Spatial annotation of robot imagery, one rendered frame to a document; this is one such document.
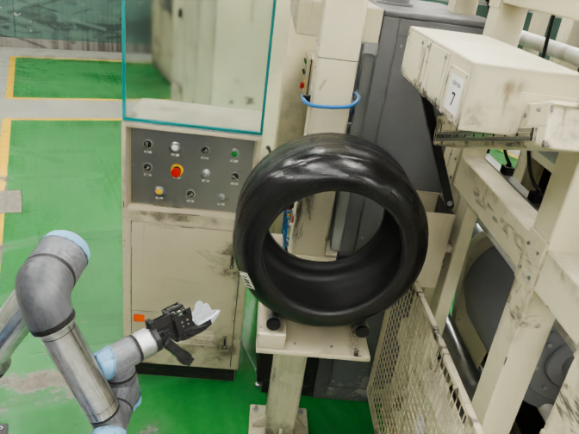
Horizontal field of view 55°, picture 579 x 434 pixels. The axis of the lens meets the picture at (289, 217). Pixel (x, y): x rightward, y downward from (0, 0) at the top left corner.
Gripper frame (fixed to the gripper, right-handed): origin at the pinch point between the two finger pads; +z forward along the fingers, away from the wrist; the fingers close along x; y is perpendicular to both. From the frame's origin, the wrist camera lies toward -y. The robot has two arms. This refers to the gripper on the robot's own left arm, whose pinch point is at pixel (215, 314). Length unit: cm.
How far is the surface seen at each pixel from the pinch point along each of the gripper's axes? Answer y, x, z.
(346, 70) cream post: 57, -6, 63
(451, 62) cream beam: 56, -55, 46
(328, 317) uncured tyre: -11.8, -13.3, 29.2
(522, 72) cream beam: 51, -72, 45
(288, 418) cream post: -81, 45, 43
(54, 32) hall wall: 187, 845, 280
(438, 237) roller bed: -5, -17, 82
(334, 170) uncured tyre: 33, -25, 32
